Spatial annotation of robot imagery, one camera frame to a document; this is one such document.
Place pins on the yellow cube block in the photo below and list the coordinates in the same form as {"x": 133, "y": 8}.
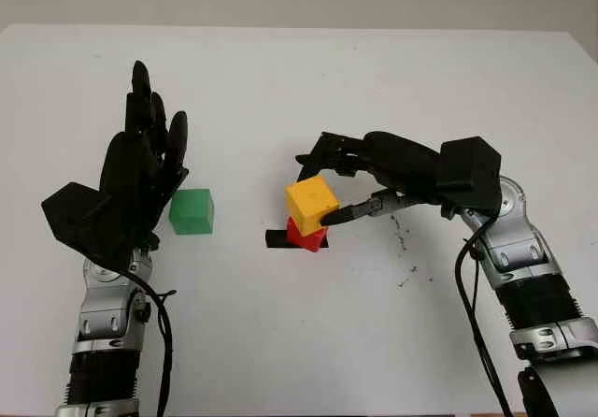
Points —
{"x": 308, "y": 202}

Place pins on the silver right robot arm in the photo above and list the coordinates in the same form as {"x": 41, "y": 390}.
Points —
{"x": 528, "y": 277}

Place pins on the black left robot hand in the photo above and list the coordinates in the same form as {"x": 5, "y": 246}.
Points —
{"x": 133, "y": 178}

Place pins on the red cube block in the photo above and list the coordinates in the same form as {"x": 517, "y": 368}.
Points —
{"x": 312, "y": 241}

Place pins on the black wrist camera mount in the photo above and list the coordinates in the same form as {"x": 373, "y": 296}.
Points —
{"x": 469, "y": 174}
{"x": 70, "y": 213}

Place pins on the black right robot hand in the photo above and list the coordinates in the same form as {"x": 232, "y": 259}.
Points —
{"x": 402, "y": 164}

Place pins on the black tape strip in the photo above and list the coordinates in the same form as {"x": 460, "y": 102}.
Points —
{"x": 275, "y": 239}

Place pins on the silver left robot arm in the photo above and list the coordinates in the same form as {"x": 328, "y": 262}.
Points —
{"x": 105, "y": 323}

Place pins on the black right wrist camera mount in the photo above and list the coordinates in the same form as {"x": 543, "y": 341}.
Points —
{"x": 469, "y": 174}

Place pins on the green cube block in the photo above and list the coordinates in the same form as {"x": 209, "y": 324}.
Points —
{"x": 191, "y": 212}

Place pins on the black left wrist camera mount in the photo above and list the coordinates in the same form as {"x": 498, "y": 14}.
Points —
{"x": 70, "y": 213}

